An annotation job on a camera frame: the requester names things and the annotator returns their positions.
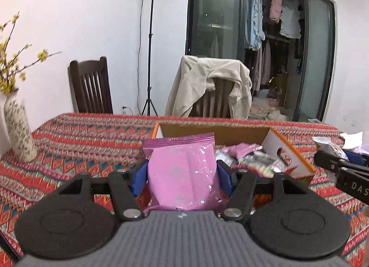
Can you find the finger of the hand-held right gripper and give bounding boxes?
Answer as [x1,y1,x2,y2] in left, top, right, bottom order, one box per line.
[343,150,369,168]
[314,148,351,177]

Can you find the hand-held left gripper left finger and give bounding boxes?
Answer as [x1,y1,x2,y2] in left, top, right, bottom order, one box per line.
[59,160,150,222]

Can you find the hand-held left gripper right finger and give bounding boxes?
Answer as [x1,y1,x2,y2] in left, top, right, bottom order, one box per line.
[216,160,310,223]

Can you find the white snack packet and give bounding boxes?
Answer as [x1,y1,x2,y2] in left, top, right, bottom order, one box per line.
[312,137,350,160]

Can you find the orange cardboard box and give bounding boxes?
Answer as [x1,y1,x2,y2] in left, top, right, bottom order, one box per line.
[151,120,317,197]

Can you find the white paper tissue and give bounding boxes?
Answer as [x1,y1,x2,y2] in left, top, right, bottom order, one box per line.
[339,131,364,150]

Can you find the red patterned tablecloth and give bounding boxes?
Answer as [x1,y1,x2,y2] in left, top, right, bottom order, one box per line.
[0,113,369,267]

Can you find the pile of pink clothes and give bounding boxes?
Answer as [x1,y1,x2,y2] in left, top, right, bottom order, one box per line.
[250,97,289,121]

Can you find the wooden chair under jacket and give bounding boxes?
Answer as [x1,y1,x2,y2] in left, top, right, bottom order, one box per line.
[190,78,232,118]

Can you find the beige jacket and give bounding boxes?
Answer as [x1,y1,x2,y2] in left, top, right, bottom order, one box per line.
[164,55,253,120]

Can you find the dark wooden chair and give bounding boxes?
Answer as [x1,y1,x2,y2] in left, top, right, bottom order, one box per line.
[68,56,113,114]

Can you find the hanging pale pink garments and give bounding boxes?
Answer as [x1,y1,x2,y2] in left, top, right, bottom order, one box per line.
[254,40,273,86]

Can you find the studio light on stand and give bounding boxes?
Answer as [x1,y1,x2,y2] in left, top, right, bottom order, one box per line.
[140,0,164,116]

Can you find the small floral ceramic vase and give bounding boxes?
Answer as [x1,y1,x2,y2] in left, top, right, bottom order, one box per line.
[4,95,38,163]

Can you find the hanging white top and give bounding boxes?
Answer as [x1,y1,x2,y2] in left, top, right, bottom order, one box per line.
[280,2,302,39]

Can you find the hanging light blue shirt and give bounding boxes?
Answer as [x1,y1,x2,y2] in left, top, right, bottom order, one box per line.
[245,0,266,52]

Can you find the hanging pink jacket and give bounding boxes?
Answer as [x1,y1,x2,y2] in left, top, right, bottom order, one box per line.
[269,0,283,24]

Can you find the black framed sliding glass door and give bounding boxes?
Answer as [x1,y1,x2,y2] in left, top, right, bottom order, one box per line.
[186,0,336,123]

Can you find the yellow blossom twigs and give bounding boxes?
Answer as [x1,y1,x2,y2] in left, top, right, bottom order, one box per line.
[0,12,63,95]

